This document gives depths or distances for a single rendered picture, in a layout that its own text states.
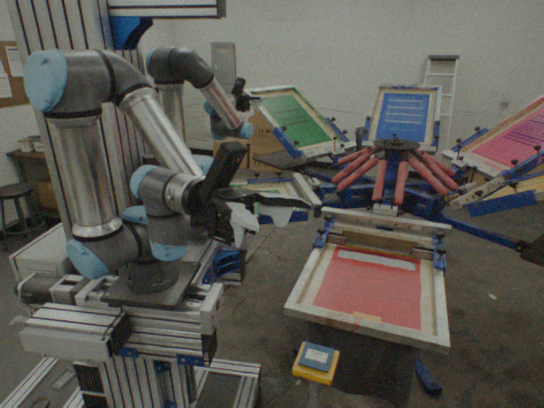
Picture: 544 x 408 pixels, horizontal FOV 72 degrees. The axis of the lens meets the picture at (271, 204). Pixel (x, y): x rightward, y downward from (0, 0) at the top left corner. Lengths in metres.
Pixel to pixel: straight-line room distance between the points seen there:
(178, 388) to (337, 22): 5.16
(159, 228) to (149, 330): 0.54
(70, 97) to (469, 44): 5.37
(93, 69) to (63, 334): 0.73
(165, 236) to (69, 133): 0.32
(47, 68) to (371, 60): 5.26
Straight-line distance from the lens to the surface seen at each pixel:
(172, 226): 0.76
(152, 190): 0.73
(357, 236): 1.89
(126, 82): 0.94
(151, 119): 0.91
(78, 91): 0.89
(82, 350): 1.23
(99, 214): 0.98
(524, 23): 5.93
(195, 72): 1.44
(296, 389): 2.50
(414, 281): 1.78
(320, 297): 1.59
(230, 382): 2.27
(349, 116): 5.98
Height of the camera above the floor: 1.92
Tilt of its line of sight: 24 degrees down
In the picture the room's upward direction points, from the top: straight up
